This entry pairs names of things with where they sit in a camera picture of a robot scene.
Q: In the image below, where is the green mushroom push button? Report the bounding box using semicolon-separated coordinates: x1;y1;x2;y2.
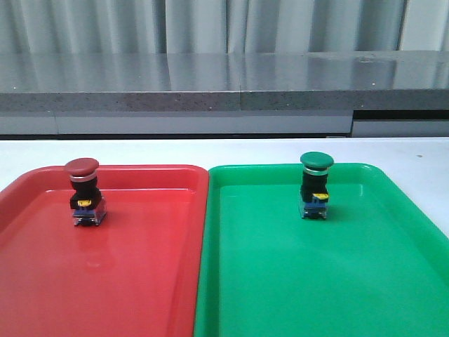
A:
300;152;334;219

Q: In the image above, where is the red mushroom push button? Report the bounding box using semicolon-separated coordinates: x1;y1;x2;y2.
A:
65;157;107;226

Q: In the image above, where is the red plastic tray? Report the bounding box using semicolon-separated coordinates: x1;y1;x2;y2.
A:
1;165;208;336

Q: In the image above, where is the green plastic tray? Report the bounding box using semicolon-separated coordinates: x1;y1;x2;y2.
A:
194;164;448;336

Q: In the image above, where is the grey stone counter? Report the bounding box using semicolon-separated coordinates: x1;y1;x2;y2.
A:
0;50;449;138

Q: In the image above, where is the grey pleated curtain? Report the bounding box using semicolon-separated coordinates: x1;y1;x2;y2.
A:
1;1;448;53

